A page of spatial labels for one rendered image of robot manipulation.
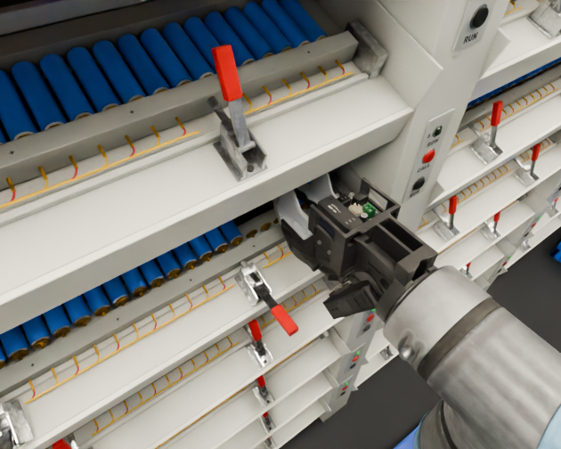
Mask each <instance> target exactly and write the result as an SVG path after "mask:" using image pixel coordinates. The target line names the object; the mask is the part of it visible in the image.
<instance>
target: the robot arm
mask: <svg viewBox="0 0 561 449"><path fill-rule="evenodd" d="M370 189H372V190H373V191H374V192H376V193H377V194H379V195H380V196H381V197H382V198H384V199H385V200H387V204H386V210H384V209H383V208H381V207H380V206H379V205H378V204H377V203H376V202H375V201H373V200H372V199H371V198H369V194H370ZM297 199H299V200H301V201H303V202H304V203H305V205H306V206H307V207H308V208H309V209H310V216H308V215H307V214H306V213H305V212H304V211H303V210H302V209H301V208H300V206H299V203H298V200H297ZM272 202H273V206H274V209H275V212H276V215H277V217H278V220H279V222H280V226H281V230H282V232H283V234H284V237H285V239H286V242H287V244H288V246H289V249H290V250H291V252H292V253H293V254H294V255H295V256H296V257H297V258H298V259H299V260H300V261H302V262H303V263H305V264H307V265H308V266H309V267H310V268H311V269H312V271H313V272H315V271H316V270H318V269H319V270H320V271H321V272H322V273H324V274H326V275H327V276H328V277H327V279H328V280H329V281H339V282H340V283H341V284H343V285H341V286H338V287H336V288H335V290H333V291H332V292H331V293H330V294H329V298H327V299H326V300H325V301H323V302H322V303H323V305H325V307H326V308H327V310H328V311H329V313H330V315H331V316H332V318H333V319H337V318H340V317H347V316H350V315H351V314H358V313H361V312H365V311H369V310H372V309H375V308H376V310H375V313H376V315H377V316H378V317H379V318H380V319H381V320H382V321H383V322H384V323H385V324H384V329H383V335H384V337H385V338H386V340H387V341H388V342H389V343H390V344H391V345H392V346H393V347H394V348H395V349H396V350H397V351H398V352H399V356H400V357H401V358H402V359H403V360H404V361H407V362H408V363H409V364H410V365H411V366H412V367H413V368H414V369H415V370H416V371H417V373H418V374H419V375H420V376H421V377H422V379H423V380H424V381H426V382H427V384H428V385H429V386H430V387H431V388H432V389H433V390H434V391H435V392H436V393H437V394H438V395H439V396H440V397H441V399H440V401H439V402H438V403H437V404H436V405H435V407H434V408H433V409H432V410H431V411H429V412H427V413H426V414H425V415H424V416H423V418H422V419H421V421H420V423H419V427H418V430H417V432H416V435H415V437H414V443H413V449H561V353H559V352H558V351H557V350H556V349H555V348H553V347H552V346H551V345H550V344H549V343H548V342H546V341H545V340H544V339H542V338H541V337H540V336H539V335H537V334H536V333H535V332H534V331H532V330H531V329H530V328H528V327H527V326H526V325H525V324H523V323H522V322H521V321H519V320H518V319H517V318H516V317H515V316H514V315H512V314H511V313H510V312H509V311H508V310H506V309H505V308H504V307H502V306H501V305H499V304H498V303H497V302H496V301H494V300H493V299H492V296H490V295H489V294H488V293H486V292H485V291H484V290H482V289H481V288H480V287H479V286H477V285H476V284H475V283H474V282H472V281H471V280H470V279H468V278H467V276H466V275H464V274H463V273H462V272H460V271H459V270H458V269H457V268H455V267H454V266H453V265H444V266H442V267H440V268H437V267H436V266H435V265H434V262H435V260H436V258H437V255H438V252H437V251H435V250H434V249H433V248H431V247H430V246H429V245H428V244H426V243H425V242H424V241H423V240H421V239H420V238H419V237H418V236H417V235H416V234H414V233H413V232H412V231H410V230H409V229H408V228H407V227H405V226H404V225H403V224H401V223H400V222H399V221H398V220H397V217H398V215H399V212H400V208H401V205H400V204H398V203H397V202H396V201H394V200H393V199H392V198H390V197H389V196H388V195H386V194H385V193H384V192H382V191H381V190H380V189H379V188H378V187H376V186H375V185H374V184H372V183H371V182H370V181H368V180H367V179H366V178H362V181H361V187H360V191H359V192H358V193H357V194H356V193H354V192H350V193H349V194H348V195H347V194H344V195H342V196H340V197H337V196H336V195H335V193H334V192H333V191H332V188H331V183H330V180H329V174H328V173H326V174H324V175H322V176H319V177H317V178H315V179H313V180H312V181H311V183H310V184H303V185H300V186H298V187H297V188H295V189H293V190H291V191H289V192H286V193H284V194H282V195H281V196H279V197H277V198H275V199H273V200H272ZM368 202H369V203H368ZM370 204H371V205H370ZM374 207H375V208H374ZM376 209H377V210H379V211H380V212H381V214H380V213H379V212H377V210H376ZM348 281H350V282H351V283H350V284H349V283H346V282H348Z"/></svg>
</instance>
